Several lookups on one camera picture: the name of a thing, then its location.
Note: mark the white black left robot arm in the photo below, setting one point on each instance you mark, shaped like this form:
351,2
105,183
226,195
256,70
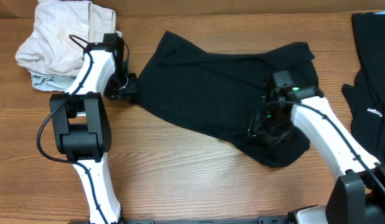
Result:
82,130

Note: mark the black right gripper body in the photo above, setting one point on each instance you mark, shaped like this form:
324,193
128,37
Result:
275,126

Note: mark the black garment pile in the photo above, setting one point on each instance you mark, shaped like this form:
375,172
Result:
366,98

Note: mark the beige folded garment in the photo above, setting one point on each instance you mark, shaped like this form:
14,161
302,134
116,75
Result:
49,50

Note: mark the light blue folded garment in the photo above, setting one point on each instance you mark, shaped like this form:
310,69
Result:
45,82

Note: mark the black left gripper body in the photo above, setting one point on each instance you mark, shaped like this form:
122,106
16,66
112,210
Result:
121,84

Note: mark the black t-shirt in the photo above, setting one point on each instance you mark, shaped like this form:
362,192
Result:
218,94

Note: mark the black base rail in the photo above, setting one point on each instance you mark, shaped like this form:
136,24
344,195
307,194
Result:
211,221

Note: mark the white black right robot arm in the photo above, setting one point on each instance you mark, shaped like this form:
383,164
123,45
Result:
358,195

